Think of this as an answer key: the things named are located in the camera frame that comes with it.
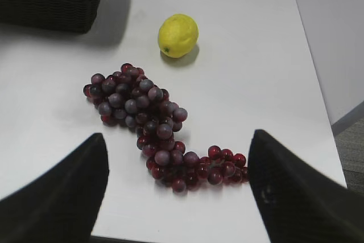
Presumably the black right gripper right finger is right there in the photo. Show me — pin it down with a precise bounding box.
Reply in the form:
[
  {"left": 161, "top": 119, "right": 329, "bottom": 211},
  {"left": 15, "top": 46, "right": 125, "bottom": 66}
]
[{"left": 248, "top": 129, "right": 363, "bottom": 242}]

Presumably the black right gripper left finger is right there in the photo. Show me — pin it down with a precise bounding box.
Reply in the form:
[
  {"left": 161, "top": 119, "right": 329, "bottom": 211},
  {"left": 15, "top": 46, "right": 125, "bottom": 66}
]
[{"left": 1, "top": 133, "right": 109, "bottom": 242}]

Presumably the purple red grape bunch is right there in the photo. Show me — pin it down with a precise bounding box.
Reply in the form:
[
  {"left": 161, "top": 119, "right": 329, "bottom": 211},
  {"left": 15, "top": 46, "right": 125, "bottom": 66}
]
[{"left": 82, "top": 63, "right": 249, "bottom": 193}]

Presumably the yellow lemon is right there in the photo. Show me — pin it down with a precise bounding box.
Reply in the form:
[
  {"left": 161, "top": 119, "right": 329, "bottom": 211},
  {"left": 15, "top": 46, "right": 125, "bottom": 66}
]
[{"left": 158, "top": 14, "right": 199, "bottom": 59}]

